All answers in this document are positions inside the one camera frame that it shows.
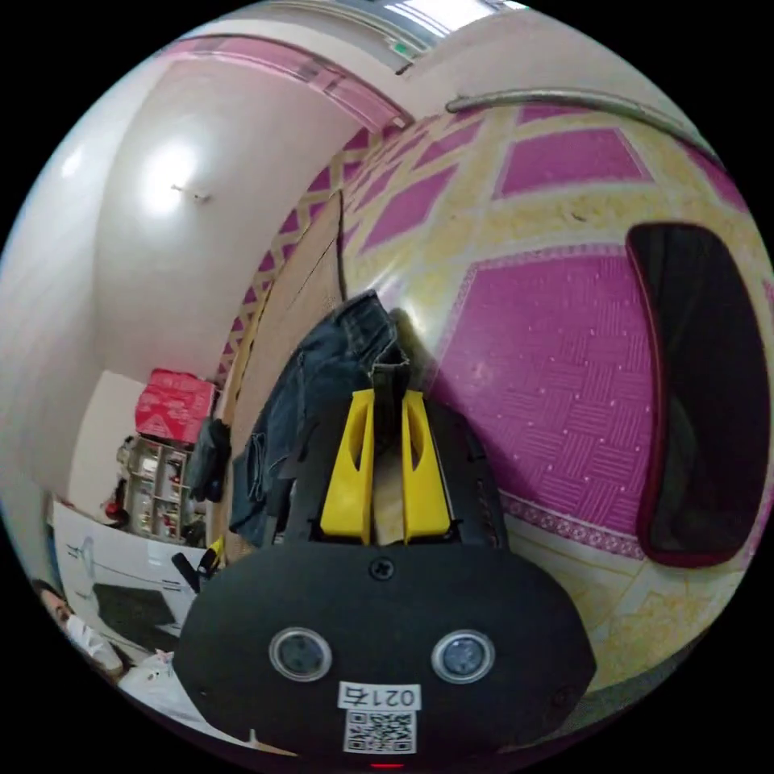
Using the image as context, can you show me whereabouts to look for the dark blue jeans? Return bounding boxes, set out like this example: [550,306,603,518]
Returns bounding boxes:
[229,289,413,547]

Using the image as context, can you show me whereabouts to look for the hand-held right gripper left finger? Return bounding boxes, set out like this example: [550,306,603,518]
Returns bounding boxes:
[319,389,377,546]

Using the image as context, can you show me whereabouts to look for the shelf with small items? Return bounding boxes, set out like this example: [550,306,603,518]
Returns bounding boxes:
[119,435,196,543]

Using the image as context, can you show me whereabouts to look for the dark rug with red border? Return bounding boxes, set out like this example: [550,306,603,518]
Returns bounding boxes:
[625,222,772,570]

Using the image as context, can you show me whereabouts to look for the person's body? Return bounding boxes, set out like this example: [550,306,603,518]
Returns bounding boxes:
[30,577,201,724]

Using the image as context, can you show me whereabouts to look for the white carton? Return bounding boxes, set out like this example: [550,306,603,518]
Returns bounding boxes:
[51,500,211,637]

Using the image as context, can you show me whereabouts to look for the black bag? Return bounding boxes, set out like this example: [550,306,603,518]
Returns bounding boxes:
[185,415,235,504]

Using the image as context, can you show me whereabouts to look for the bed with woven mat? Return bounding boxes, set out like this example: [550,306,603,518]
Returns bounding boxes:
[224,190,350,548]

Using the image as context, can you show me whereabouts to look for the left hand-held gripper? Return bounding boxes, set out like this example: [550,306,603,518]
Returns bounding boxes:
[171,534,227,595]

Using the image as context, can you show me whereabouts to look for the red carton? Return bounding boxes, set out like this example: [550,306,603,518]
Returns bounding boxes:
[134,368,218,446]

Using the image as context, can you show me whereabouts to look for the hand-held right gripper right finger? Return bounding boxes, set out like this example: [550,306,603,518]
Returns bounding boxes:
[401,389,453,544]

